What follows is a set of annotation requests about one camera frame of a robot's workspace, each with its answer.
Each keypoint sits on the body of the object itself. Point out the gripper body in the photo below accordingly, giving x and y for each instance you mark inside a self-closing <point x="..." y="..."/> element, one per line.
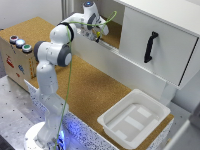
<point x="101" y="29"/>

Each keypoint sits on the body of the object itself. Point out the yellow block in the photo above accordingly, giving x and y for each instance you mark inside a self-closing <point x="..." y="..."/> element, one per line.
<point x="98" y="33"/>

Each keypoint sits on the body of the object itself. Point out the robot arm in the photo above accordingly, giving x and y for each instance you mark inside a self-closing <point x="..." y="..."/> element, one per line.
<point x="46" y="83"/>

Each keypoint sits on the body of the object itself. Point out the white cabinet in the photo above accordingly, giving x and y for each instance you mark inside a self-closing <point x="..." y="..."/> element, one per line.
<point x="110" y="63"/>

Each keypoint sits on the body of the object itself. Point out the white sliding door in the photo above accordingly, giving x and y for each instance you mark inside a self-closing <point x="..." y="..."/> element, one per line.
<point x="166" y="63"/>

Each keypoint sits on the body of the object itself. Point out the green button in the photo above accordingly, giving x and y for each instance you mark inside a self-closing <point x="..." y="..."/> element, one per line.
<point x="26" y="47"/>

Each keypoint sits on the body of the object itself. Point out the blue button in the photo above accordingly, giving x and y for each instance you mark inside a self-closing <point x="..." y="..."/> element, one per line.
<point x="20" y="42"/>

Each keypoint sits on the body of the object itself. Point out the red button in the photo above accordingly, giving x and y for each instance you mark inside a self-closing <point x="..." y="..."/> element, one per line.
<point x="14" y="38"/>

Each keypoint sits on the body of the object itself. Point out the white plastic box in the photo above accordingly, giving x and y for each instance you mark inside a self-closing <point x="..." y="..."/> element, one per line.
<point x="133" y="121"/>

